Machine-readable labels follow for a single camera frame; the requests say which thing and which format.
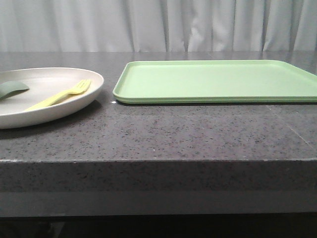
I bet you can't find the yellow plastic fork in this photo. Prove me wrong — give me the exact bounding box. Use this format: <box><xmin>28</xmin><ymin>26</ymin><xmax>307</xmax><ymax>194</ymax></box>
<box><xmin>25</xmin><ymin>79</ymin><xmax>91</xmax><ymax>112</ymax></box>

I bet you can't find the cream round plate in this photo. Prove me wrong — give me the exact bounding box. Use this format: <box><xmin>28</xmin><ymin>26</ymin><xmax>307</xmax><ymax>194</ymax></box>
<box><xmin>0</xmin><ymin>67</ymin><xmax>104</xmax><ymax>129</ymax></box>

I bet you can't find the light green serving tray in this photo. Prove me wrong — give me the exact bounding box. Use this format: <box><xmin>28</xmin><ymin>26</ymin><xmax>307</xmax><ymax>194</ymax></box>
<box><xmin>113</xmin><ymin>60</ymin><xmax>317</xmax><ymax>104</ymax></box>

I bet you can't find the sage green plastic spoon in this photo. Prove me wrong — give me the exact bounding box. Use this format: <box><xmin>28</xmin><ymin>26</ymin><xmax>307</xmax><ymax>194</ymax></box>
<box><xmin>0</xmin><ymin>81</ymin><xmax>29</xmax><ymax>99</ymax></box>

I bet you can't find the grey pleated curtain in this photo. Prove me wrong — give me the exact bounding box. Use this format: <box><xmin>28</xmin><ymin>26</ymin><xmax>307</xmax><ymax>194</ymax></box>
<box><xmin>0</xmin><ymin>0</ymin><xmax>317</xmax><ymax>52</ymax></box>

